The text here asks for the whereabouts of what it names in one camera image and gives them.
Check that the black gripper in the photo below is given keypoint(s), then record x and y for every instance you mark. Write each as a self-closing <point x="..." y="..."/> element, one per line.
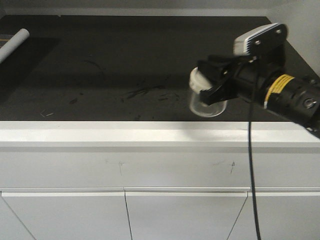
<point x="247" y="80"/>

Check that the glass jar with white lid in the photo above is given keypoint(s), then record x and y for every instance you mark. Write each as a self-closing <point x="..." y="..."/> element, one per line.
<point x="198" y="104"/>

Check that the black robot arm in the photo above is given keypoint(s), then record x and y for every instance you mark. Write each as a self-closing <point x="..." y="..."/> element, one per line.
<point x="295" y="99"/>

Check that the white cabinet right door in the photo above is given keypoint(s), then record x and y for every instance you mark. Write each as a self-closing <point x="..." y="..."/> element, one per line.
<point x="281" y="216"/>

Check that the white cabinet door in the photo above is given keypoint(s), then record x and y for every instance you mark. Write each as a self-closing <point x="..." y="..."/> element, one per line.
<point x="281" y="216"/>
<point x="183" y="216"/>
<point x="71" y="215"/>

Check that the white cabinet middle door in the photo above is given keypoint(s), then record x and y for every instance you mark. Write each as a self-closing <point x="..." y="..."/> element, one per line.
<point x="183" y="216"/>

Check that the grey rolled tube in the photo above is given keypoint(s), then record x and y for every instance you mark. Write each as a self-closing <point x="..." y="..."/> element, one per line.
<point x="9" y="43"/>

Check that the white cabinet left door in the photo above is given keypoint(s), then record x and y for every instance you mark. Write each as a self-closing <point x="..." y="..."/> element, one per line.
<point x="71" y="215"/>

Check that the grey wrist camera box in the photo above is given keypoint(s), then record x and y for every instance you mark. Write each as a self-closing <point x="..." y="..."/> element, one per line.
<point x="260" y="40"/>

